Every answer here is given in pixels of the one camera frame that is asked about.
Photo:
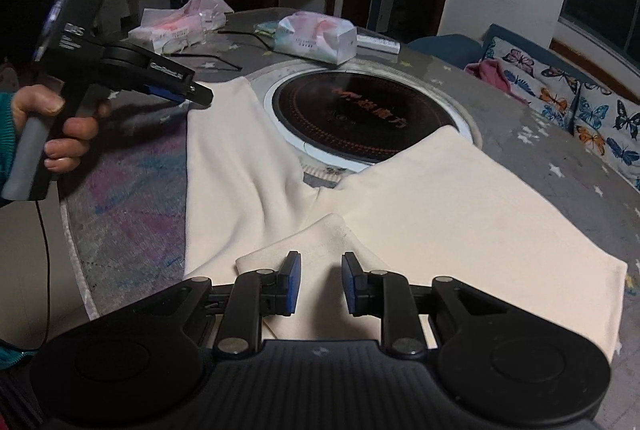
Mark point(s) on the green-framed window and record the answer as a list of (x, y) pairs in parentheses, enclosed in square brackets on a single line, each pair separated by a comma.
[(600, 10)]

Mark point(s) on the white remote control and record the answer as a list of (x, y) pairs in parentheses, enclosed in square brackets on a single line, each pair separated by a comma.
[(377, 42)]

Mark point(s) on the opened pink-print tissue pack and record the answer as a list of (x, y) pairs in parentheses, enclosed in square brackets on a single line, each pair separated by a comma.
[(165, 30)]

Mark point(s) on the butterfly print cushion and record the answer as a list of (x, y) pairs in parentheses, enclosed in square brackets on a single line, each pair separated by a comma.
[(610, 135), (530, 85)]

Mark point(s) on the round black induction cooktop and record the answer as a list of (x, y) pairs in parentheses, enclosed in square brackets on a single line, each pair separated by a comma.
[(350, 110)]

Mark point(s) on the cream pants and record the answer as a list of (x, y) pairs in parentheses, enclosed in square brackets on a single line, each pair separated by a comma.
[(450, 210)]

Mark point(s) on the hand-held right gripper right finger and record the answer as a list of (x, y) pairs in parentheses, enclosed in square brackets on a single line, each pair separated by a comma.
[(350, 285)]

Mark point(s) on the person's left hand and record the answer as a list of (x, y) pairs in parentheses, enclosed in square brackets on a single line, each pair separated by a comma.
[(80, 135)]

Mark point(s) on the person's teal jacket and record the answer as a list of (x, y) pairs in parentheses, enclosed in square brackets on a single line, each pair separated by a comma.
[(10, 352)]

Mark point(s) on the blue sofa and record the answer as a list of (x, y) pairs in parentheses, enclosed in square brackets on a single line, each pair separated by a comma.
[(435, 45)]

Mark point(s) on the pink cloth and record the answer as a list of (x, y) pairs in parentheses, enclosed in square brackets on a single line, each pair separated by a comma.
[(492, 77)]

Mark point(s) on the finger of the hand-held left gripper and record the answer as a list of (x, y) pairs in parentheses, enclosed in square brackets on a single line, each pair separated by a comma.
[(162, 93)]

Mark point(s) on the small clear box colourful clips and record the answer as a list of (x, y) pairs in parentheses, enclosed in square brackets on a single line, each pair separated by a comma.
[(265, 28)]

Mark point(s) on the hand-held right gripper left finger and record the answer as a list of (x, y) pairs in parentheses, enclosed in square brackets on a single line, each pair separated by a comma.
[(292, 282)]

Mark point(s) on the crumpled white plastic bag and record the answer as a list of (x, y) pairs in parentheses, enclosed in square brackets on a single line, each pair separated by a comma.
[(210, 10)]

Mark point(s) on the pastel tissue pack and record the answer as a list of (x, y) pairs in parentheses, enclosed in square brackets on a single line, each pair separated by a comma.
[(315, 37)]

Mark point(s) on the black-temple eyeglasses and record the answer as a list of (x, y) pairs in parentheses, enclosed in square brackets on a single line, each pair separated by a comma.
[(205, 58)]

